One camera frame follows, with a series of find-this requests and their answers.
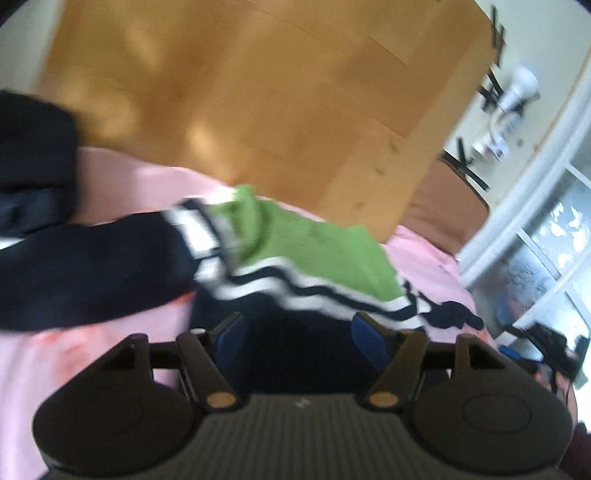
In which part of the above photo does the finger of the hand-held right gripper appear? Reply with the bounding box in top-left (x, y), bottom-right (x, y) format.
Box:
top-left (499, 344), bottom-right (541, 374)

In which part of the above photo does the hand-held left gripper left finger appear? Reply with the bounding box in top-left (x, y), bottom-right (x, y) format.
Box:
top-left (99, 311), bottom-right (247, 414)

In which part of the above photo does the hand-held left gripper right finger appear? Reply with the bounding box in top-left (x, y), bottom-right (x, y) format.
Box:
top-left (351, 311), bottom-right (509, 414)

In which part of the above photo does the navy white-striped green-lined garment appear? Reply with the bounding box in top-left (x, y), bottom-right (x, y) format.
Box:
top-left (0, 185), bottom-right (485, 398)

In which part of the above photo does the black clothes pile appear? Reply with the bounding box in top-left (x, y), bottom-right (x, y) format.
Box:
top-left (0, 90), bottom-right (80, 237)

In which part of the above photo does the pink printed bedsheet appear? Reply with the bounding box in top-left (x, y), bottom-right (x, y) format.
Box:
top-left (0, 147), bottom-right (502, 480)

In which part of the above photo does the black metal rack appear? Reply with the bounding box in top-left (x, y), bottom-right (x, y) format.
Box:
top-left (441, 9), bottom-right (509, 197)

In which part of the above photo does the white window frame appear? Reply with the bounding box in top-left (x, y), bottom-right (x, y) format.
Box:
top-left (459, 69), bottom-right (591, 352)

